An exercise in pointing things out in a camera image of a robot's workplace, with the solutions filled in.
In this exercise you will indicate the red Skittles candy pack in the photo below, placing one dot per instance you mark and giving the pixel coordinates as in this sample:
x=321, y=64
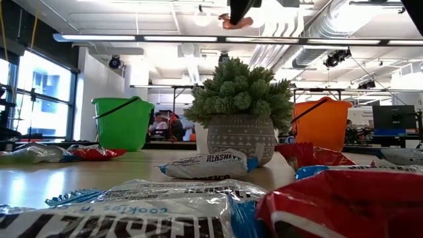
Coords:
x=347, y=205
x=307, y=153
x=96, y=153

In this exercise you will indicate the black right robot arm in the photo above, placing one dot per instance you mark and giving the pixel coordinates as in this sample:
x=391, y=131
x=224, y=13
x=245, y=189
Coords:
x=414, y=13

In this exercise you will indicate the clear-wrapped green gummy candy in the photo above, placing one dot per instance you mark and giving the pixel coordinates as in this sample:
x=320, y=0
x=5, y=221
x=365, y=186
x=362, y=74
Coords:
x=16, y=160

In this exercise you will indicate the black ceiling spotlight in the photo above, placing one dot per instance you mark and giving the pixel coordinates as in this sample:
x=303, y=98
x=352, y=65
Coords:
x=223, y=57
x=367, y=84
x=114, y=62
x=337, y=57

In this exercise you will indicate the artificial green potted plant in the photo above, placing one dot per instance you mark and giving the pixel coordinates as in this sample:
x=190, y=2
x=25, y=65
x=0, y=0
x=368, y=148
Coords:
x=241, y=135

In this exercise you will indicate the person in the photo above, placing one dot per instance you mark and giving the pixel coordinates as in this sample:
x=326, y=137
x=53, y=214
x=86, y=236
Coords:
x=160, y=127
x=349, y=132
x=178, y=129

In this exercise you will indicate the long white LED light bar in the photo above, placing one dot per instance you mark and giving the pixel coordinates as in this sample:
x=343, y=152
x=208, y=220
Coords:
x=105, y=37

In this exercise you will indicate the orange plastic bucket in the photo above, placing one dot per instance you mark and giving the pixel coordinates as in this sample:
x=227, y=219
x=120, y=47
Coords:
x=324, y=132

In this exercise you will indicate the green plastic bucket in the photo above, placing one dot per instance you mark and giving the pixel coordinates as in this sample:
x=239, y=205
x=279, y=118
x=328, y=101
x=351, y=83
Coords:
x=122, y=132

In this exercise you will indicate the black computer monitor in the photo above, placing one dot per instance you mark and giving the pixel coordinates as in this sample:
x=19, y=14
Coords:
x=393, y=117

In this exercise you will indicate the large glass window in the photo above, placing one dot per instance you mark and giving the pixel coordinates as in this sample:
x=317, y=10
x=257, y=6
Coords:
x=43, y=82

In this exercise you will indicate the black tripod stand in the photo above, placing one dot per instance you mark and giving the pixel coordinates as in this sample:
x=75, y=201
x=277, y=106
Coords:
x=32, y=112

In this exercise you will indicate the silver ventilation duct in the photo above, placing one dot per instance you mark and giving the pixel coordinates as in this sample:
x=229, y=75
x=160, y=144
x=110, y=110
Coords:
x=330, y=20

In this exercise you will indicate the black metal workbench frame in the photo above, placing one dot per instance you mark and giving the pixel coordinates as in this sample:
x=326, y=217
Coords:
x=173, y=99

